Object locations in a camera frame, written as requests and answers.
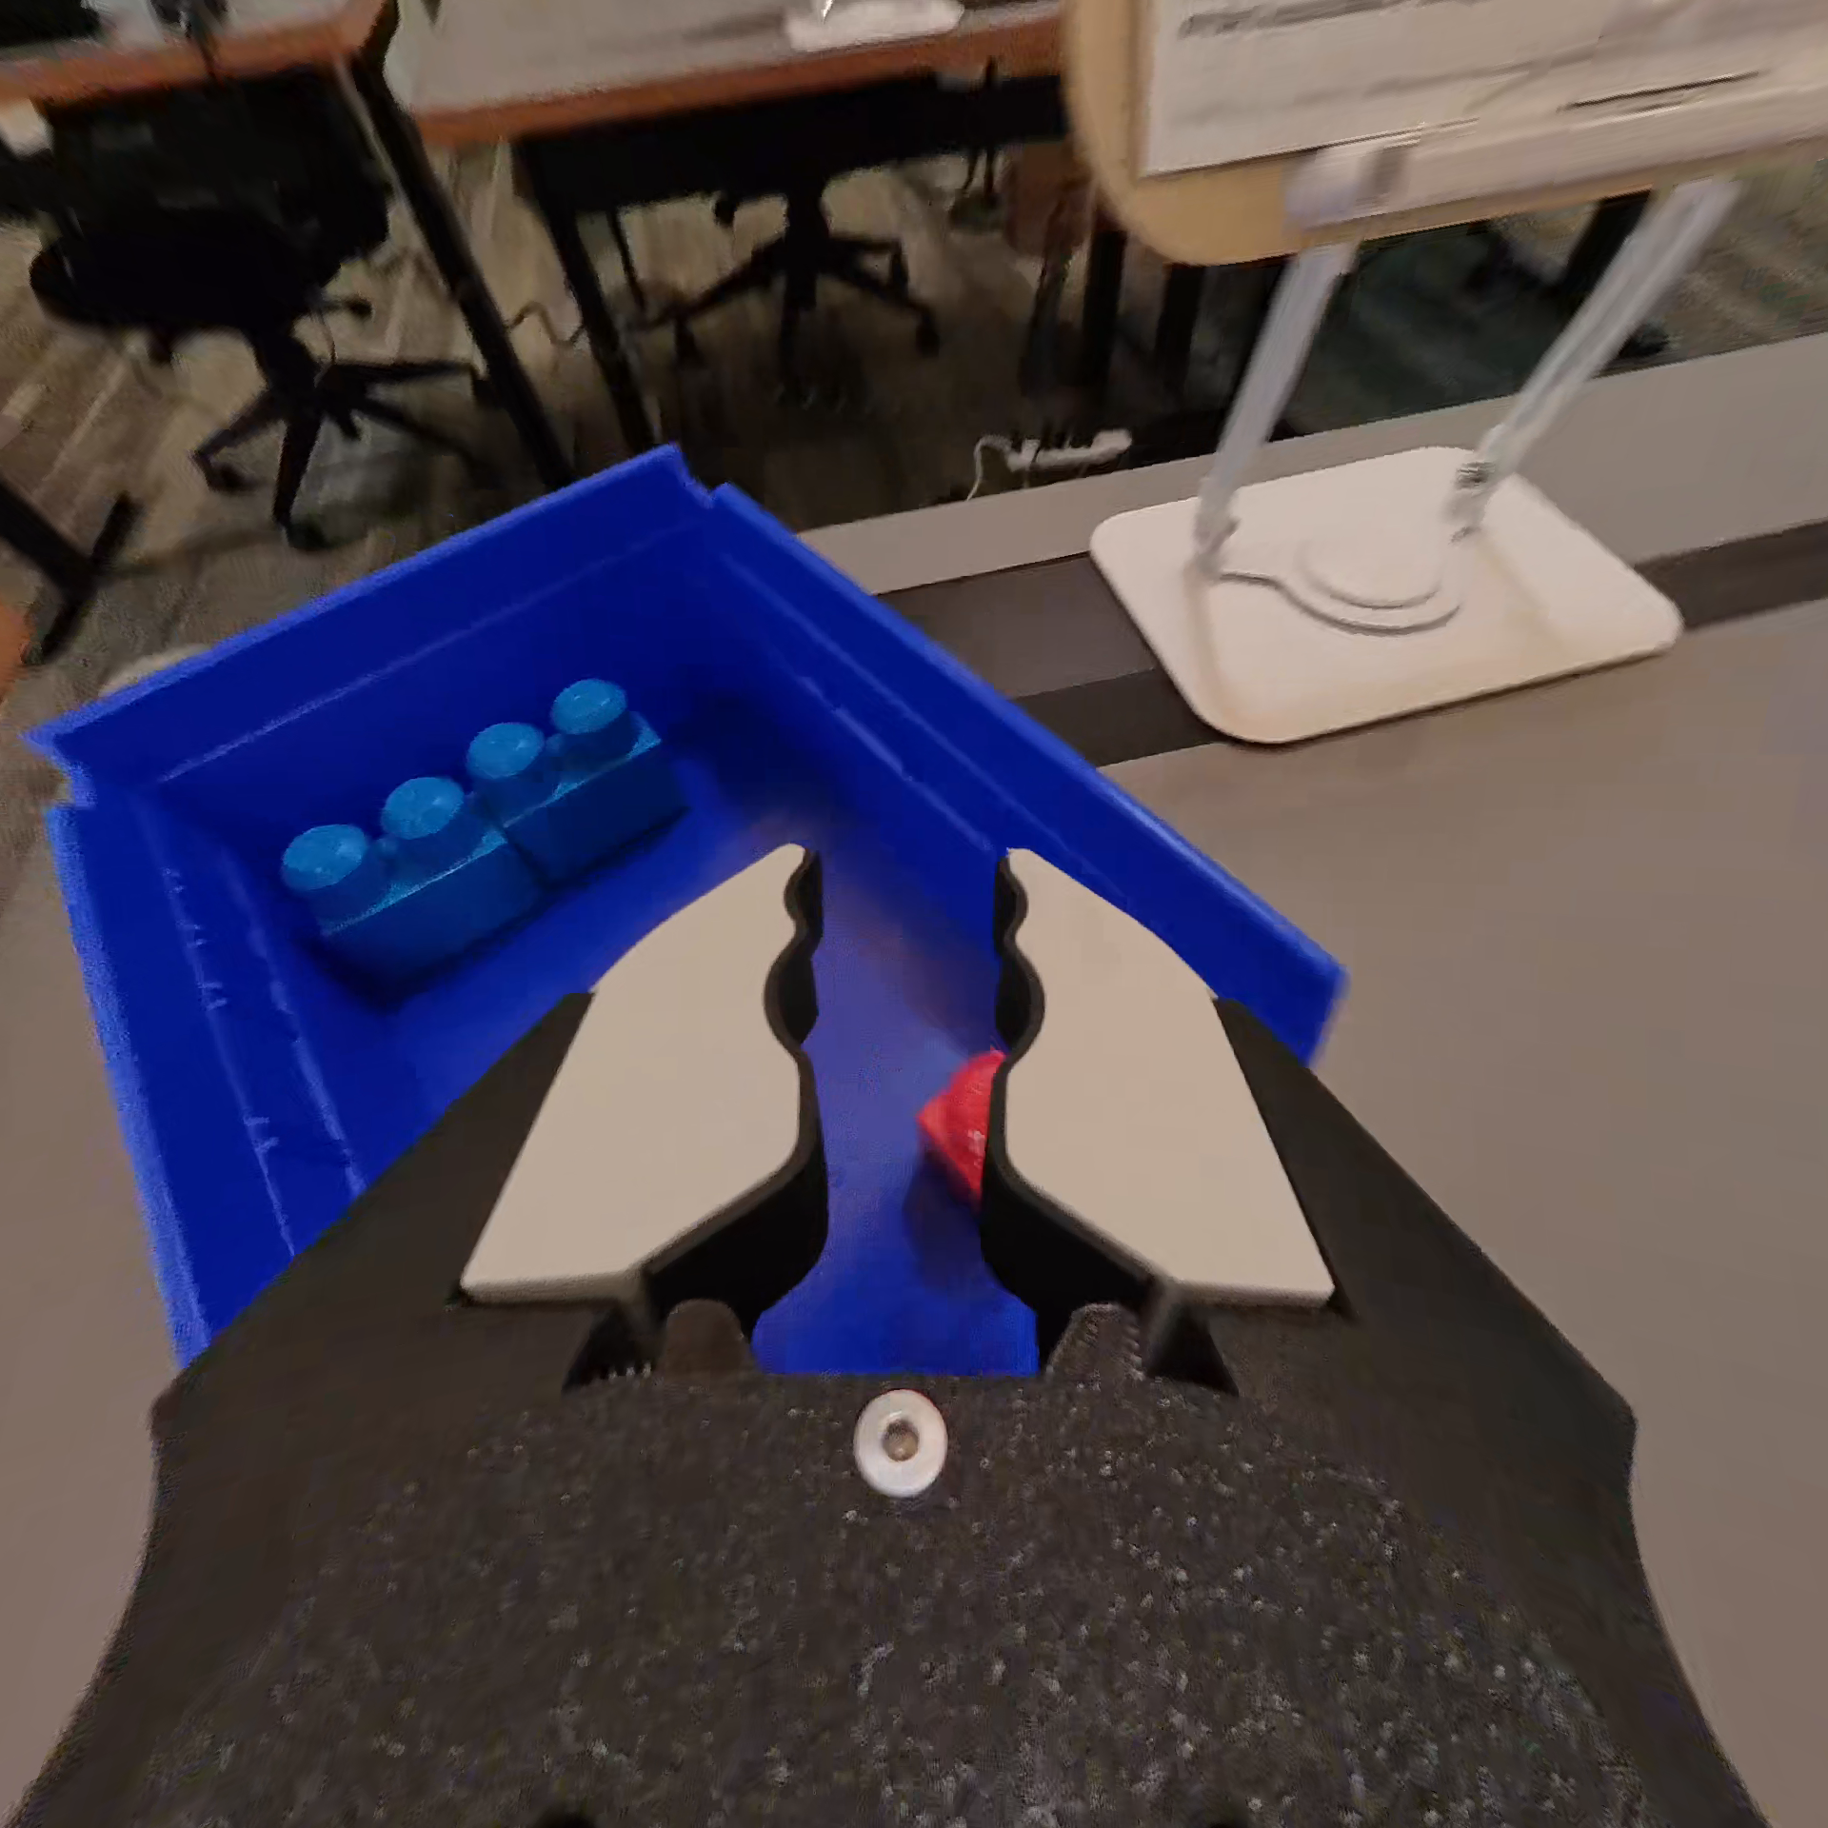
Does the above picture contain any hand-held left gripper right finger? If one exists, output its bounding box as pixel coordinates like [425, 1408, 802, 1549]
[979, 848, 1337, 1358]

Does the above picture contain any white sign stand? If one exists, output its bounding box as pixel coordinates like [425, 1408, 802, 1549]
[1088, 92, 1828, 746]

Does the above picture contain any blue two-stud mega block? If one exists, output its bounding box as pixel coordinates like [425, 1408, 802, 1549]
[282, 774, 542, 989]
[469, 678, 689, 880]

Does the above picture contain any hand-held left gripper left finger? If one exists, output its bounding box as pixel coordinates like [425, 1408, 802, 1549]
[457, 843, 833, 1351]

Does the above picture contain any blue plastic bin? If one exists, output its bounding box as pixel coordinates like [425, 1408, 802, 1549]
[26, 446, 1349, 1381]

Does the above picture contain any white power strip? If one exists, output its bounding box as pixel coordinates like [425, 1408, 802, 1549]
[972, 430, 1137, 504]

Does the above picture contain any black office chair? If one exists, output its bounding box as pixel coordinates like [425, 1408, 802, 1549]
[670, 186, 944, 402]
[28, 85, 489, 551]

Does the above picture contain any red one-stud mega block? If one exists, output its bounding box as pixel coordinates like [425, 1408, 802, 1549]
[917, 1050, 1009, 1201]

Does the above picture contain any wooden desk with black legs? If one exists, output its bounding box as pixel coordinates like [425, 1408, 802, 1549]
[386, 0, 1088, 459]

